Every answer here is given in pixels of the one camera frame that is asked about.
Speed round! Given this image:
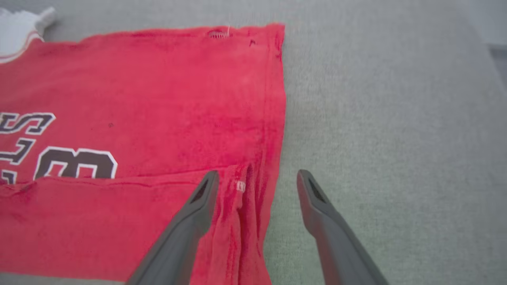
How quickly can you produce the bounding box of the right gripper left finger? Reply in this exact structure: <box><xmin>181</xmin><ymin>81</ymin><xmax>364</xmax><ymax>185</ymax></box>
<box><xmin>126</xmin><ymin>170</ymin><xmax>220</xmax><ymax>285</ymax></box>

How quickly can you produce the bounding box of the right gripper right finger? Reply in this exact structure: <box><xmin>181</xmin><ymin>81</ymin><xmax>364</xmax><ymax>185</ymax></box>
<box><xmin>297</xmin><ymin>169</ymin><xmax>389</xmax><ymax>285</ymax></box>

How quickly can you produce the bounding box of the red and white jersey garment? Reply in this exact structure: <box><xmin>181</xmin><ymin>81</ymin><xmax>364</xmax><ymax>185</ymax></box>
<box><xmin>0</xmin><ymin>7</ymin><xmax>286</xmax><ymax>285</ymax></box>

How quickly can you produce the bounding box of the grey fabric sofa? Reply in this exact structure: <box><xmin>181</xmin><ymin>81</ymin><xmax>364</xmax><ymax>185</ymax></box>
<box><xmin>0</xmin><ymin>0</ymin><xmax>507</xmax><ymax>285</ymax></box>

